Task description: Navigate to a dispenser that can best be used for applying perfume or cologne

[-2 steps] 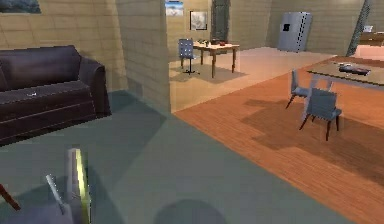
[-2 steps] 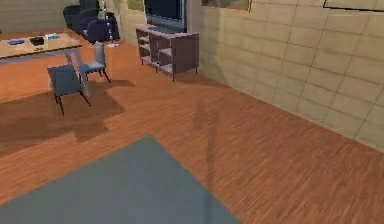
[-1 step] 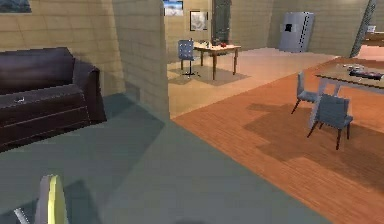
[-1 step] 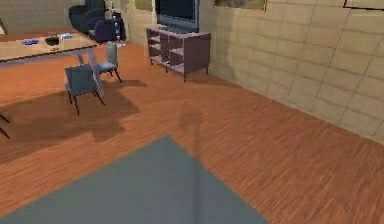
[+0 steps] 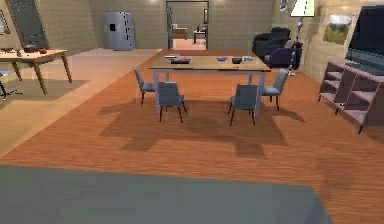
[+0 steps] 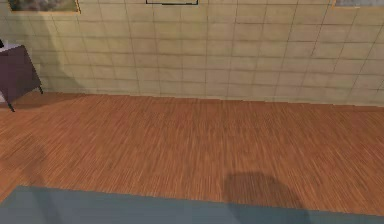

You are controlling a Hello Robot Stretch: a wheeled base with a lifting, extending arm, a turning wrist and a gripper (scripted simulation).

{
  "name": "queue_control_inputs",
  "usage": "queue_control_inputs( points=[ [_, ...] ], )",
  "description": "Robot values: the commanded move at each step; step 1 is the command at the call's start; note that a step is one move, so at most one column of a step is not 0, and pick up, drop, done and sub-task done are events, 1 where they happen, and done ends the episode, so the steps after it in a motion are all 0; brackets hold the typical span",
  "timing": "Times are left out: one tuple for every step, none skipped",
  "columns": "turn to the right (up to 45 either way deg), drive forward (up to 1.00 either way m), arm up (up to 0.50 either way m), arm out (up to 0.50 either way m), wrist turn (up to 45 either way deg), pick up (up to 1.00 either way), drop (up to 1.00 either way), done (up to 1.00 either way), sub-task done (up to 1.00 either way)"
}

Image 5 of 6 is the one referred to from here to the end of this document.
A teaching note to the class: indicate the grey dining chair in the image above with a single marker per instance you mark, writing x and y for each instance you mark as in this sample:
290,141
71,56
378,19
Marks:
169,96
142,83
276,87
245,98

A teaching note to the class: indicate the brown dining table white legs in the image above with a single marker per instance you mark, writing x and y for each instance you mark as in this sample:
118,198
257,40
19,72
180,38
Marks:
206,64

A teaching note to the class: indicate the black bowl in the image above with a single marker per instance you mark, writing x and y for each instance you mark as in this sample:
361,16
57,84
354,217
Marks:
236,60

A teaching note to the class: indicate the pale blue flat item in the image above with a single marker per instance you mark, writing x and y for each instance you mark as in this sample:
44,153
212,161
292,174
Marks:
247,58

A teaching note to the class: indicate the small dark table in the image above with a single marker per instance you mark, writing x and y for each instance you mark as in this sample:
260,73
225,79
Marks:
199,34

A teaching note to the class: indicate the wooden cupboard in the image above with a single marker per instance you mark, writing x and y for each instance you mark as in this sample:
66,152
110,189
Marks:
180,33

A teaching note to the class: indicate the grey floor carpet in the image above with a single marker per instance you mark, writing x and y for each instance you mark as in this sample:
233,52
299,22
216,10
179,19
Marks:
150,200

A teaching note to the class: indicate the dark green armchair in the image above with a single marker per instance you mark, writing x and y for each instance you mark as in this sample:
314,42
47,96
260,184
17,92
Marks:
270,40

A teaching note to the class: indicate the dark purple armchair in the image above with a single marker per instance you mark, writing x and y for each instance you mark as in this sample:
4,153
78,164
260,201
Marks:
283,55

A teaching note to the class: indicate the silver grey fridge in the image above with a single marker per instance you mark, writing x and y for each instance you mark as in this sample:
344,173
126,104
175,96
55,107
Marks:
120,30

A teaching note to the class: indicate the small framed poster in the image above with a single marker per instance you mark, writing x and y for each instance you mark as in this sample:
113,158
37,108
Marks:
283,4

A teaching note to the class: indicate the floor lamp white shade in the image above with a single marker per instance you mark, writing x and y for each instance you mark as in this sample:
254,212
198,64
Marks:
301,10

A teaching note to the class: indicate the red round item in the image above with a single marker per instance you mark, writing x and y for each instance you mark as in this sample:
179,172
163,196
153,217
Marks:
42,50

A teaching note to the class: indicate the brown open shelf unit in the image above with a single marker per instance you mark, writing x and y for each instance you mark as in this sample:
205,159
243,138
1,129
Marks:
353,93

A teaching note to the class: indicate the light wooden side table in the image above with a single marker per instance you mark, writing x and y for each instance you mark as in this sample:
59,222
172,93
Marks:
36,57

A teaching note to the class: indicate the framed landscape picture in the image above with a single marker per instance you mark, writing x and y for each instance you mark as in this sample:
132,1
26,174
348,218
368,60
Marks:
337,29

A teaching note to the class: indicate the dark red bowl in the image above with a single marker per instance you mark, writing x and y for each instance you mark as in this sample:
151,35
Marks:
30,48

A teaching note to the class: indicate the dark grey room door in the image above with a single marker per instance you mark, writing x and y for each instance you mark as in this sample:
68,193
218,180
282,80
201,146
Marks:
27,22

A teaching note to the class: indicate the black television set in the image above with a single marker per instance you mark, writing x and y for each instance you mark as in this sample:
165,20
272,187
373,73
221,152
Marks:
368,36

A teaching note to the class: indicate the framed wall picture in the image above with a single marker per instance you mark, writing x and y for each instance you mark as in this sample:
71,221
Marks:
3,22

